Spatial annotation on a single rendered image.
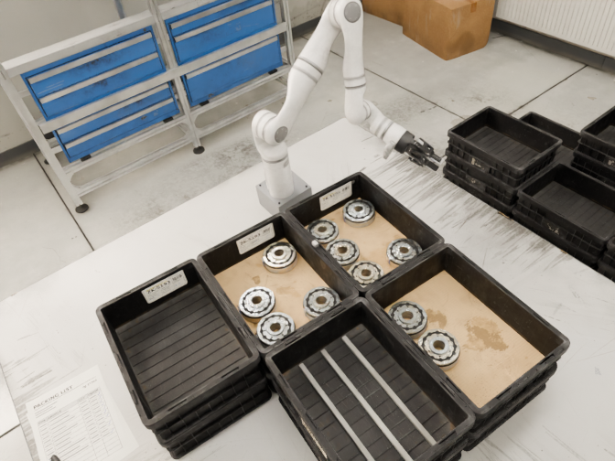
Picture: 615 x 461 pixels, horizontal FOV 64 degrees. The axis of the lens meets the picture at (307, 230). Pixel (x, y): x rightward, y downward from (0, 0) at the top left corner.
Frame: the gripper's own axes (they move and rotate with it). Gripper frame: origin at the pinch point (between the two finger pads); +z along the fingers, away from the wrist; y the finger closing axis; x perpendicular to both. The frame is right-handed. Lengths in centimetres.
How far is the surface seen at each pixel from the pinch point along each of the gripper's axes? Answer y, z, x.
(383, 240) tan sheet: -2.7, 1.3, 32.2
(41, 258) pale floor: 122, -149, 123
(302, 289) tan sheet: -9, -9, 60
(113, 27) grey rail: 73, -180, 3
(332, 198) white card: 0.6, -19.8, 30.2
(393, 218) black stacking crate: -3.2, -0.2, 24.7
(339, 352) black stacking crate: -20, 10, 69
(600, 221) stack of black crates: 50, 68, -45
